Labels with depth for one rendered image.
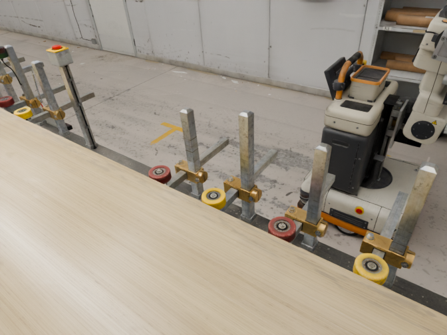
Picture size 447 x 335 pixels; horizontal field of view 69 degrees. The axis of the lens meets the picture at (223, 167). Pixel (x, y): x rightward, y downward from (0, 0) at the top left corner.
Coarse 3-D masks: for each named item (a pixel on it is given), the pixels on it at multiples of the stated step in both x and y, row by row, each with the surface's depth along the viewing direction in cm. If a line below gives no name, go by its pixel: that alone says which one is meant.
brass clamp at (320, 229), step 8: (296, 208) 110; (288, 216) 108; (296, 216) 107; (304, 216) 107; (304, 224) 106; (312, 224) 104; (320, 224) 104; (328, 224) 106; (304, 232) 108; (312, 232) 106; (320, 232) 103
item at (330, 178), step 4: (328, 176) 124; (332, 176) 124; (328, 180) 122; (332, 180) 123; (328, 184) 121; (332, 184) 125; (328, 188) 121; (308, 200) 114; (304, 208) 111; (296, 224) 106; (300, 224) 106; (296, 228) 104; (300, 228) 106; (296, 232) 103; (296, 236) 105
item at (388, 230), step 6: (402, 192) 112; (396, 198) 109; (402, 198) 109; (396, 204) 107; (402, 204) 107; (390, 210) 105; (396, 210) 105; (390, 216) 103; (396, 216) 103; (390, 222) 101; (396, 222) 101; (384, 228) 99; (390, 228) 99; (384, 234) 98; (390, 234) 97; (372, 252) 93; (378, 252) 93
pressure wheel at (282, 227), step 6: (270, 222) 95; (276, 222) 96; (282, 222) 96; (288, 222) 95; (294, 222) 95; (270, 228) 94; (276, 228) 94; (282, 228) 93; (288, 228) 93; (294, 228) 93; (276, 234) 92; (282, 234) 92; (288, 234) 91; (294, 234) 93; (288, 240) 92
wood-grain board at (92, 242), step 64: (0, 128) 156; (0, 192) 116; (64, 192) 114; (128, 192) 111; (0, 256) 92; (64, 256) 91; (128, 256) 89; (192, 256) 88; (256, 256) 87; (0, 320) 77; (64, 320) 76; (128, 320) 75; (192, 320) 74; (256, 320) 73; (320, 320) 72; (384, 320) 71
